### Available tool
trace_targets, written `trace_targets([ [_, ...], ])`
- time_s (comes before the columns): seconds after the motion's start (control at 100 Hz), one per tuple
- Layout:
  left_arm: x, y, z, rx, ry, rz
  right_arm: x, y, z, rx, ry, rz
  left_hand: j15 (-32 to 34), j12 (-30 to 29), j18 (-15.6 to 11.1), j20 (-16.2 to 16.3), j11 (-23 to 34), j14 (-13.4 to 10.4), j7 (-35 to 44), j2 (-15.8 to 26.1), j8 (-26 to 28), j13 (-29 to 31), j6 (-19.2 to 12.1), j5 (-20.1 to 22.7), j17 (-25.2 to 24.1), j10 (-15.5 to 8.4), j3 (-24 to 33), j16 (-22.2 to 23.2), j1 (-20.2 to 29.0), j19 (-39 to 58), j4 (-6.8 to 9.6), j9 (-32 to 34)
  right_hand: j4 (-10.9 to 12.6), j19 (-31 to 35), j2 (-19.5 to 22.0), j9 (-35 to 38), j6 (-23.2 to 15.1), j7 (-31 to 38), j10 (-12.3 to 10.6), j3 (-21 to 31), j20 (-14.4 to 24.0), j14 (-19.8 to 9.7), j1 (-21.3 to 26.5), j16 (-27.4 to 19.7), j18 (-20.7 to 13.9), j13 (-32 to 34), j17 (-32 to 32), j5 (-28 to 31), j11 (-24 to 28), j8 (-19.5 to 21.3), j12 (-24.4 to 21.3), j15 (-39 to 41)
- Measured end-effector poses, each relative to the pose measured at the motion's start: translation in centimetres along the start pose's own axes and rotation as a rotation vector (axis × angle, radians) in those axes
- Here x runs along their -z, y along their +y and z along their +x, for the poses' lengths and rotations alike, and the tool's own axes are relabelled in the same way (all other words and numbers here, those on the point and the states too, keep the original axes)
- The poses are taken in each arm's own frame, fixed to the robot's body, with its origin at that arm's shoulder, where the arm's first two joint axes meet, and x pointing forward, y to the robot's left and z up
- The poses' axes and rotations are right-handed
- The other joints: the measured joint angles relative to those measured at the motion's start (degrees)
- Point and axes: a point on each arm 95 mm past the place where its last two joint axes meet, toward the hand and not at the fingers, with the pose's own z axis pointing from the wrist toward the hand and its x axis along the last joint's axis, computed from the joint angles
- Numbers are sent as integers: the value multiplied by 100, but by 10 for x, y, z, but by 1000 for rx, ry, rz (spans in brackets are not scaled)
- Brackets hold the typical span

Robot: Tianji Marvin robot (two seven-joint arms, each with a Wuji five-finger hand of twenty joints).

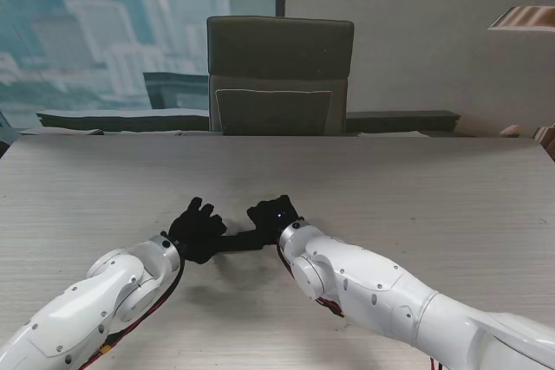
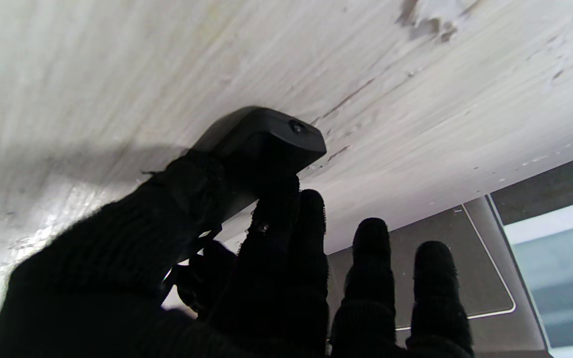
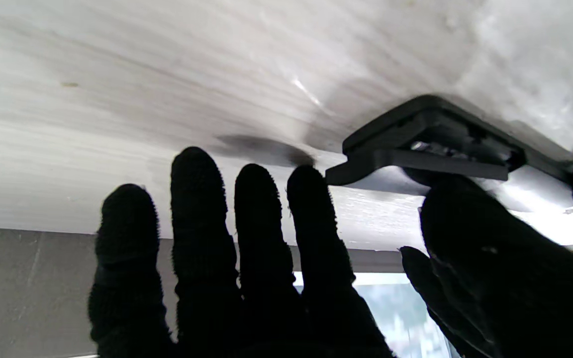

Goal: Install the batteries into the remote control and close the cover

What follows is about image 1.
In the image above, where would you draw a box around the red black right arm cable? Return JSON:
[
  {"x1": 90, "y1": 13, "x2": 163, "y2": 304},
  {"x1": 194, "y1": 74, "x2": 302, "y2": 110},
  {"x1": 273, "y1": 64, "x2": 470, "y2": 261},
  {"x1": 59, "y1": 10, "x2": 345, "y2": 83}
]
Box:
[{"x1": 276, "y1": 248, "x2": 446, "y2": 370}]

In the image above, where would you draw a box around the city skyline backdrop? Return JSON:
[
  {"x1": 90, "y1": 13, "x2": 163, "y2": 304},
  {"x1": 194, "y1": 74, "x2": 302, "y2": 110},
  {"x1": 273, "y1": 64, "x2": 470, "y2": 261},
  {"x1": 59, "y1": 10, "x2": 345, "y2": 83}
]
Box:
[{"x1": 0, "y1": 0, "x2": 288, "y2": 131}]

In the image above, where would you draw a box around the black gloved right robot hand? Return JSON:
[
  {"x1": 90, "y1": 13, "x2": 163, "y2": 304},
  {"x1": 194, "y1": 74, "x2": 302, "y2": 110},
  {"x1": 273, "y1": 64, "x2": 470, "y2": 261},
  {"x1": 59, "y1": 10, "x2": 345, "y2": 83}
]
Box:
[{"x1": 245, "y1": 194, "x2": 305, "y2": 246}]

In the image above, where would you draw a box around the red black left arm cable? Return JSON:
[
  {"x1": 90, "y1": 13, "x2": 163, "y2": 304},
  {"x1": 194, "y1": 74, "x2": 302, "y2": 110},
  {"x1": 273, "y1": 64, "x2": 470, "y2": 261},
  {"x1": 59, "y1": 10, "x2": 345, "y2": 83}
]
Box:
[{"x1": 77, "y1": 256, "x2": 188, "y2": 369}]

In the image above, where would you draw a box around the wooden shelf board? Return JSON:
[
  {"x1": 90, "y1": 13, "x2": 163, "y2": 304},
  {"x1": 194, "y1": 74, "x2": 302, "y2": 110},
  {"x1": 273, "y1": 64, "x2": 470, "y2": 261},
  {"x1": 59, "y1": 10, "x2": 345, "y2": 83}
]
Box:
[{"x1": 486, "y1": 4, "x2": 555, "y2": 33}]

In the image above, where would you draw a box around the grey office chair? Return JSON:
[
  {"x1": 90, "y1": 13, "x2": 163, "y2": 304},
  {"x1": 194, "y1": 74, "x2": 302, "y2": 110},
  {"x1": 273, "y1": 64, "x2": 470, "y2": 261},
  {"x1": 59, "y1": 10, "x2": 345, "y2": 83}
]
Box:
[{"x1": 205, "y1": 16, "x2": 356, "y2": 137}]

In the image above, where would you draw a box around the flat cardboard sheet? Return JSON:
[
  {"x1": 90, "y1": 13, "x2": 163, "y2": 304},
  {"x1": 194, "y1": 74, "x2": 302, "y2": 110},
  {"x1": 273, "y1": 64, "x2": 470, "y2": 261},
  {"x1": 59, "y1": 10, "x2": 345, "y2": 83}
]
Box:
[{"x1": 16, "y1": 127, "x2": 105, "y2": 137}]

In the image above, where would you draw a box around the light wooden stack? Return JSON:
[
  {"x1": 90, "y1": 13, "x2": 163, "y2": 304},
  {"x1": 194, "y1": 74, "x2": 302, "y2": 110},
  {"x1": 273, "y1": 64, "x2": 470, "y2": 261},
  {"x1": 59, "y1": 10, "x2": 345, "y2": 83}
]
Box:
[{"x1": 533, "y1": 124, "x2": 555, "y2": 159}]

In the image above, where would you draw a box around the red black arm cable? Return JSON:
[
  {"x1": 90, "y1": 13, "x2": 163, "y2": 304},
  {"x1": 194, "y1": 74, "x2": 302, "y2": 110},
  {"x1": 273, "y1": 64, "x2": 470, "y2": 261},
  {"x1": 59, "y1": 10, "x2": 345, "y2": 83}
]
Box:
[
  {"x1": 77, "y1": 256, "x2": 188, "y2": 369},
  {"x1": 276, "y1": 248, "x2": 446, "y2": 370}
]

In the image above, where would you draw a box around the dark foam mat stack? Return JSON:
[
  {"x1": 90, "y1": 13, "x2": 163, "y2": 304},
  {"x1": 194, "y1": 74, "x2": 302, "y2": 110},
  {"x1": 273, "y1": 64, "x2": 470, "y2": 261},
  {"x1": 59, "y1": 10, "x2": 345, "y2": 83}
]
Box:
[
  {"x1": 345, "y1": 110, "x2": 462, "y2": 136},
  {"x1": 35, "y1": 109, "x2": 211, "y2": 134}
]

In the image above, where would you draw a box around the black remote control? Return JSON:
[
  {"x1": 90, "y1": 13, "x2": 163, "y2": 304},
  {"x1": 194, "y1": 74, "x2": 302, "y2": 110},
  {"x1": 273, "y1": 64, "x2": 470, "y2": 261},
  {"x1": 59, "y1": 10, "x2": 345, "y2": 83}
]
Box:
[{"x1": 216, "y1": 230, "x2": 268, "y2": 256}]

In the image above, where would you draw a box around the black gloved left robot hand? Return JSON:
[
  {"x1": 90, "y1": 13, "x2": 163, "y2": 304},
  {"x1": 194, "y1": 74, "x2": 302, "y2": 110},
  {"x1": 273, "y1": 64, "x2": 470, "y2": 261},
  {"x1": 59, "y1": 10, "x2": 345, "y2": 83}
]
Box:
[{"x1": 168, "y1": 196, "x2": 229, "y2": 265}]

